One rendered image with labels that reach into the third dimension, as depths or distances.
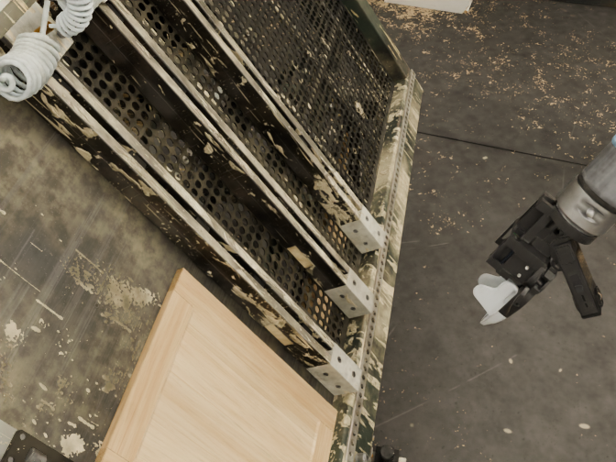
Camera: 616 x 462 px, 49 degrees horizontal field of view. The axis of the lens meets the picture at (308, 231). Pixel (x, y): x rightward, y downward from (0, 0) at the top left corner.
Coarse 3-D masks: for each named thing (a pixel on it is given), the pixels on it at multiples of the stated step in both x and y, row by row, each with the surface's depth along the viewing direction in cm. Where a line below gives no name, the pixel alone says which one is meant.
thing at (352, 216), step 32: (160, 0) 150; (192, 0) 152; (192, 32) 154; (224, 32) 158; (224, 64) 159; (256, 96) 164; (288, 128) 169; (288, 160) 177; (320, 160) 180; (320, 192) 183; (352, 192) 188; (352, 224) 189
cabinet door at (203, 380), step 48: (192, 288) 134; (192, 336) 130; (240, 336) 141; (144, 384) 117; (192, 384) 127; (240, 384) 138; (288, 384) 150; (144, 432) 115; (192, 432) 124; (240, 432) 134; (288, 432) 146
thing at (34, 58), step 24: (24, 0) 88; (48, 0) 98; (96, 0) 106; (0, 24) 84; (24, 48) 93; (48, 48) 95; (0, 72) 93; (24, 72) 91; (48, 72) 95; (24, 96) 92
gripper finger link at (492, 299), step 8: (480, 288) 96; (488, 288) 95; (496, 288) 95; (504, 288) 94; (512, 288) 93; (480, 296) 96; (488, 296) 96; (496, 296) 95; (504, 296) 94; (512, 296) 93; (488, 304) 96; (496, 304) 96; (488, 312) 97; (496, 312) 95; (488, 320) 97; (496, 320) 96
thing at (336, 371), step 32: (0, 0) 103; (32, 32) 107; (64, 32) 105; (32, 96) 114; (64, 96) 113; (64, 128) 118; (96, 128) 117; (96, 160) 122; (128, 160) 121; (128, 192) 127; (160, 192) 126; (160, 224) 131; (192, 224) 131; (192, 256) 137; (224, 256) 136; (224, 288) 143; (256, 288) 141; (256, 320) 149; (288, 320) 148; (320, 352) 154; (352, 384) 161
